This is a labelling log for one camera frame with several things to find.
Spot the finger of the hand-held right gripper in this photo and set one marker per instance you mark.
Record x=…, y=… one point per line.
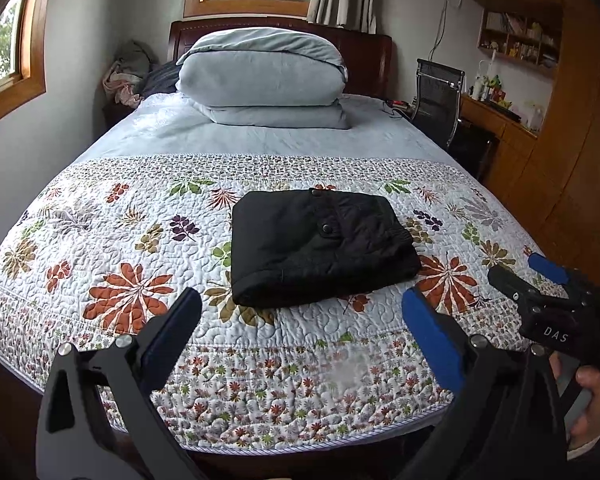
x=510, y=282
x=550, y=266

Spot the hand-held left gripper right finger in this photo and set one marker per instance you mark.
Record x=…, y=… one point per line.
x=430, y=335

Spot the wooden wall shelf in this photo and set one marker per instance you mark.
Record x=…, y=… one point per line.
x=520, y=40

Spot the black pants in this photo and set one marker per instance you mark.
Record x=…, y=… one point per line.
x=305, y=250

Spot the black keyboard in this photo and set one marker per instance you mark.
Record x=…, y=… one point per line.
x=505, y=110

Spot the folded grey duvet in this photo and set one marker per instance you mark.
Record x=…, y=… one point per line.
x=260, y=70

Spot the black mesh office chair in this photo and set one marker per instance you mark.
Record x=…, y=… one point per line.
x=437, y=102

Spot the colourful toy figures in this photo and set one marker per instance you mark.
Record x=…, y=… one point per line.
x=496, y=91

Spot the wooden side window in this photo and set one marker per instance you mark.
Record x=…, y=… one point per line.
x=30, y=35

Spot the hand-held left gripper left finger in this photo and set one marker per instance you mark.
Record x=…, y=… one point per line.
x=175, y=335

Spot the dark striped cloth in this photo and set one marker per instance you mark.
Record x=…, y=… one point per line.
x=162, y=77

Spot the clear plastic bottle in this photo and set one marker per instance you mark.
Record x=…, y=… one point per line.
x=535, y=117

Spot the white bottle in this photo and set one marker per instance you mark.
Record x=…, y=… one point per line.
x=478, y=87

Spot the wooden desk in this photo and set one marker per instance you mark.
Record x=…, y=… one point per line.
x=500, y=125

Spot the pile of clothes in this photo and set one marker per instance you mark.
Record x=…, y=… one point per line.
x=127, y=72

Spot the light blue bed sheet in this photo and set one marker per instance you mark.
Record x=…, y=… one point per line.
x=280, y=142

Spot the wooden wardrobe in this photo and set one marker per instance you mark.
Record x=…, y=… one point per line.
x=580, y=110

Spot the floral quilted bedspread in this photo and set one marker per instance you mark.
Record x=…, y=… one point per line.
x=130, y=220

